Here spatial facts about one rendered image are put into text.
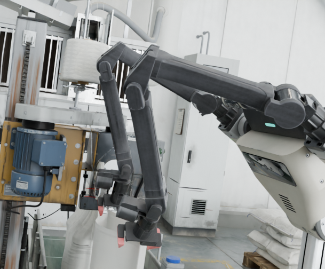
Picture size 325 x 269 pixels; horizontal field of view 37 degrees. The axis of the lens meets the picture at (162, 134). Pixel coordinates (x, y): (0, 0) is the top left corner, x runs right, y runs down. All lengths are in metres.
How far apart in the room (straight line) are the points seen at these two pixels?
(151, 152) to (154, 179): 0.09
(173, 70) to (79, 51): 0.70
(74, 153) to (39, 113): 0.32
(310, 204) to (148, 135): 0.53
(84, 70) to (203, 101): 0.45
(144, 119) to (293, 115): 0.37
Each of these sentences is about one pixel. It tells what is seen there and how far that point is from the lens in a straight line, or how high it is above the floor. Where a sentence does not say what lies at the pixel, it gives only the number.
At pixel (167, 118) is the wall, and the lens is 6.31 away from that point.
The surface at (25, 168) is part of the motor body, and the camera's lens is 1.85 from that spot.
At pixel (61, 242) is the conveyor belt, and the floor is 0.38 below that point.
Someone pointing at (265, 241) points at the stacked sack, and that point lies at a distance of 4.89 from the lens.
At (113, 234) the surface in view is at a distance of 1.72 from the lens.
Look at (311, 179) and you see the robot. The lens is 1.46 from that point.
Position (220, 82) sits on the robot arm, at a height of 1.55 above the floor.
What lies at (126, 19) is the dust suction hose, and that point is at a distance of 4.73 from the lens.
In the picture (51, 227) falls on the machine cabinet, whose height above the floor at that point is 0.19.
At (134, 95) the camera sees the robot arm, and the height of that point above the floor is 1.49.
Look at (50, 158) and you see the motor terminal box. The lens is 1.79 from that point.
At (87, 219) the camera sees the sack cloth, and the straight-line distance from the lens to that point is 2.40.
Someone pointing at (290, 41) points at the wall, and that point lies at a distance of 7.01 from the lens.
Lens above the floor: 1.47
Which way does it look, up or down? 3 degrees down
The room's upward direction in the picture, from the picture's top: 8 degrees clockwise
